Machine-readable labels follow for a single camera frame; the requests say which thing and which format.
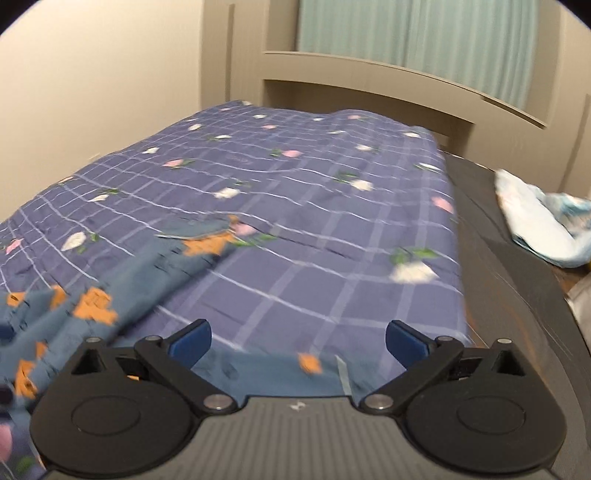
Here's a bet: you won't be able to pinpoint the blue checked floral blanket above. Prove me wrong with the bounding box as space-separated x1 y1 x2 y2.
0 99 472 480

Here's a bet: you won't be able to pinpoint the dark grey quilted mattress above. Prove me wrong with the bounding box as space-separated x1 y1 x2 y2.
442 154 583 400

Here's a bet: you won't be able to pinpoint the white shopping bag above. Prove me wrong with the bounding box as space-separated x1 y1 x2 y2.
564 271 591 324

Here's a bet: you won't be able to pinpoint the beige built-in cabinet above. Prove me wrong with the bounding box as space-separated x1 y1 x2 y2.
201 0 591 204

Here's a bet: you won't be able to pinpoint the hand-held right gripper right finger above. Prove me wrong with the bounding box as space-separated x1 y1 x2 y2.
359 320 533 415

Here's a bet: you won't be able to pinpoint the blue pants with orange print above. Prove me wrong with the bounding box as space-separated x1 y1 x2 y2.
0 213 365 416

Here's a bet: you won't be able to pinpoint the light blue crumpled cloth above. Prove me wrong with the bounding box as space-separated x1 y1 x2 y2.
494 168 591 268

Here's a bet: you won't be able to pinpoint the pale green curtain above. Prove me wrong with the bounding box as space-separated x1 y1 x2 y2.
295 0 562 110

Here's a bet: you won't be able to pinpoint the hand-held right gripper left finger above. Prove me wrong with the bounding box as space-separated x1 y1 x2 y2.
68 318 237 417

